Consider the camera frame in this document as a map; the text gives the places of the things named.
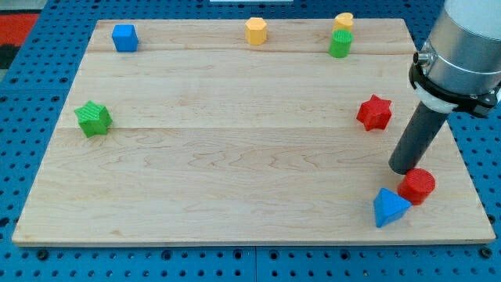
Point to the green star block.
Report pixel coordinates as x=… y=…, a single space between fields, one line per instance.
x=93 y=119

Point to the red cylinder block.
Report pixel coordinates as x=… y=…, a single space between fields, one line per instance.
x=416 y=186

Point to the green cylinder block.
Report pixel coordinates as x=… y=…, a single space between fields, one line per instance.
x=340 y=44

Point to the red and black mat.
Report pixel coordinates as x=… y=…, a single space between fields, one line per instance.
x=16 y=25

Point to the yellow hexagon block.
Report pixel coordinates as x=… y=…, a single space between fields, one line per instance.
x=256 y=31

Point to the blue triangle block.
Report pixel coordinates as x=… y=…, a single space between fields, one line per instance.
x=389 y=207

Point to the wooden board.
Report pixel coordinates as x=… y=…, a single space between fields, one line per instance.
x=217 y=142

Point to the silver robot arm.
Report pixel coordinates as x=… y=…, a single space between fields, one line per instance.
x=458 y=67

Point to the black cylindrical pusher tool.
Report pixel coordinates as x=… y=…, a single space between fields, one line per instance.
x=422 y=128

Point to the blue cube block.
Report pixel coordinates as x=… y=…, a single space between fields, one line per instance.
x=125 y=38

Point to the red star block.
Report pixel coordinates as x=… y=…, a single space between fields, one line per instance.
x=375 y=113

